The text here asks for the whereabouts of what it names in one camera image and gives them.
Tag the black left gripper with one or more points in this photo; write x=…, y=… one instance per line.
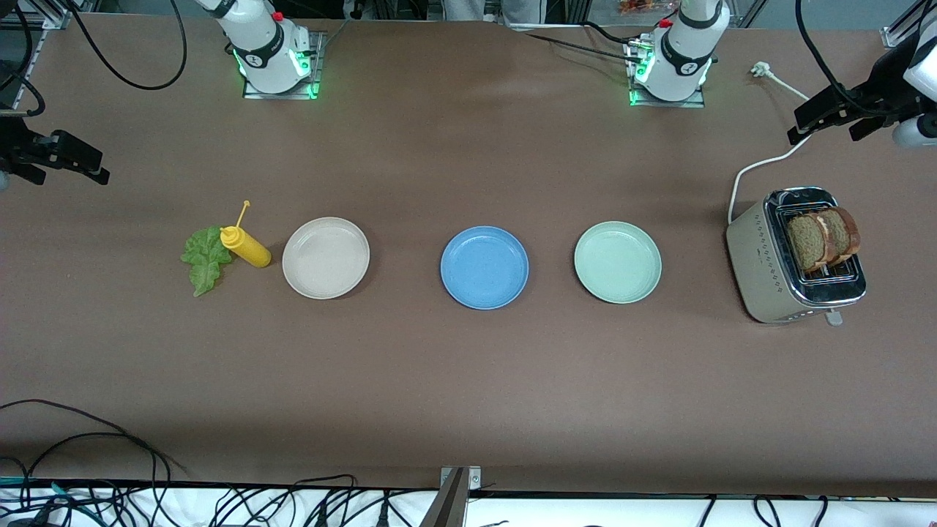
x=872, y=95

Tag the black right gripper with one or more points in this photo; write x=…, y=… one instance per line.
x=16, y=144

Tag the brown bread slice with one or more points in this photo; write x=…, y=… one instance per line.
x=845, y=230
x=805, y=241

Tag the green lettuce leaf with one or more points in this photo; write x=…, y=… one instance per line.
x=205, y=263

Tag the yellow squeeze bottle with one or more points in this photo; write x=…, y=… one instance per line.
x=249, y=249

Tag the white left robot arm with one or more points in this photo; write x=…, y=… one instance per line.
x=681, y=51

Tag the mint green round plate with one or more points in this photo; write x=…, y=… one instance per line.
x=618, y=262

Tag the white round plate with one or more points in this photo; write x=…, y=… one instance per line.
x=326, y=258

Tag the blue round plate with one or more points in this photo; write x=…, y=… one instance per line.
x=484, y=267

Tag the beige chrome toaster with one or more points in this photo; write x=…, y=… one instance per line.
x=754, y=263

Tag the aluminium frame rail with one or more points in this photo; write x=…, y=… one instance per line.
x=897, y=33
x=55, y=18

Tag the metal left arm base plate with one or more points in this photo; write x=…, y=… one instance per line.
x=666, y=104

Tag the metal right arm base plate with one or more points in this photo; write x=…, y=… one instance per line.
x=282, y=95

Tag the metal table bracket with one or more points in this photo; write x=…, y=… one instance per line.
x=472, y=476

